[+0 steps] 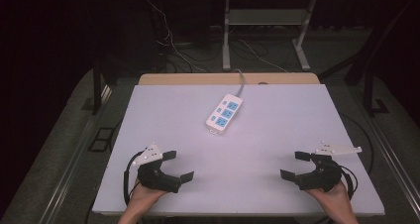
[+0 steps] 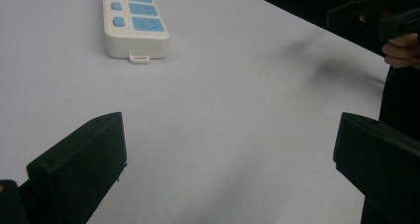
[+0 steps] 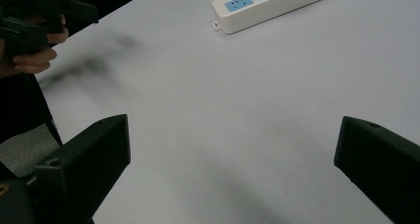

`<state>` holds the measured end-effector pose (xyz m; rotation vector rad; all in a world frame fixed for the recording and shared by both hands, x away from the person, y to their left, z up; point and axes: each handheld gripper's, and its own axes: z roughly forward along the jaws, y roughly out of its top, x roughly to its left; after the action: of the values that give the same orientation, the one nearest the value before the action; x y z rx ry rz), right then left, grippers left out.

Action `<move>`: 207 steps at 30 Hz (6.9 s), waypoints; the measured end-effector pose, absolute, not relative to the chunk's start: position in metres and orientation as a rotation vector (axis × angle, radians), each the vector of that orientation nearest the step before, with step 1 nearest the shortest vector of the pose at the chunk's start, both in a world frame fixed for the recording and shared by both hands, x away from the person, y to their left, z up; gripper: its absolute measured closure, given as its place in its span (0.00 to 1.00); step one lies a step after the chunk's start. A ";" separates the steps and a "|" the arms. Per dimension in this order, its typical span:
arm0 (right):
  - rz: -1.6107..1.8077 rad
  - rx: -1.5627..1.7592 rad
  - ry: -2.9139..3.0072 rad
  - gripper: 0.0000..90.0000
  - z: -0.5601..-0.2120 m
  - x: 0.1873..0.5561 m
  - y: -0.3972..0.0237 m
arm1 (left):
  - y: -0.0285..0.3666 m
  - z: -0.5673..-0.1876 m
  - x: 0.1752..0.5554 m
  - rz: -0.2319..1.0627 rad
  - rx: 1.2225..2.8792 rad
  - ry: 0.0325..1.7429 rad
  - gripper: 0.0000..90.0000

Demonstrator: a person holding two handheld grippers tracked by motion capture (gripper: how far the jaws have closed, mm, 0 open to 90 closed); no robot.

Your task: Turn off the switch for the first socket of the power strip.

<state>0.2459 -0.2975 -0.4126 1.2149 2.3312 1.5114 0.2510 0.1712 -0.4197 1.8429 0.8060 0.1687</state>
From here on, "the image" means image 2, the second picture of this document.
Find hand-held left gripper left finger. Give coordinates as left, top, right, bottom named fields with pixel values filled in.
left=19, top=111, right=128, bottom=224

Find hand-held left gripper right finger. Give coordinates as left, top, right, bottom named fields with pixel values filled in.
left=332, top=111, right=420, bottom=224

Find white power strip blue sockets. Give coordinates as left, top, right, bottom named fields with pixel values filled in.
left=100, top=0, right=170, bottom=65

